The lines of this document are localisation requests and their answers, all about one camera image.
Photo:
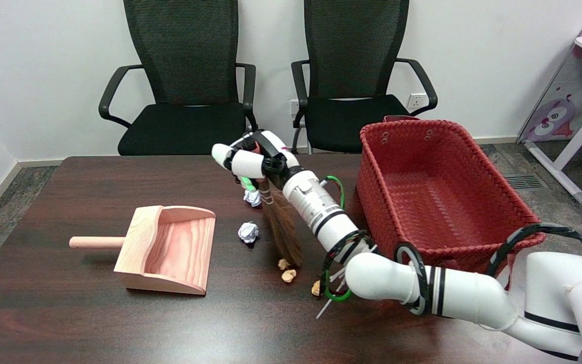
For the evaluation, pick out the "small tan paper ball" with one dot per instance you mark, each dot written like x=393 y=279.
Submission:
x=284 y=263
x=289 y=275
x=316 y=288

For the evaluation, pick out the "white paper ball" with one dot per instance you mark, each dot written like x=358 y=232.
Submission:
x=254 y=199
x=248 y=232

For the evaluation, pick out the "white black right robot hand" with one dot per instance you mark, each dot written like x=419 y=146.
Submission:
x=250 y=162

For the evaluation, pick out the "brown straw hand broom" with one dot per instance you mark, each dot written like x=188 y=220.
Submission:
x=283 y=227

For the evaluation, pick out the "black mesh office chair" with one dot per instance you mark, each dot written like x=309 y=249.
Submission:
x=185 y=50
x=356 y=50

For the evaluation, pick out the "floor vent grille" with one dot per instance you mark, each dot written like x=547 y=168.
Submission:
x=523 y=181

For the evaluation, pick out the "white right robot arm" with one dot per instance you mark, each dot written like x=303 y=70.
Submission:
x=321 y=212

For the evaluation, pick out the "owl print side panel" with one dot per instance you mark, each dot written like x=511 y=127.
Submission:
x=559 y=111

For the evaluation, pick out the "red woven basket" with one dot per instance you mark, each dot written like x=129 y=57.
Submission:
x=437 y=202

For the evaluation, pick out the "wooden dustpan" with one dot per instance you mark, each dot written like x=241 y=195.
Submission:
x=180 y=247

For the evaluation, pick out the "white desk frame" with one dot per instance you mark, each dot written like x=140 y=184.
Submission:
x=574 y=146

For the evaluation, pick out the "white wall socket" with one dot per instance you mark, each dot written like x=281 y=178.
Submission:
x=294 y=106
x=416 y=100

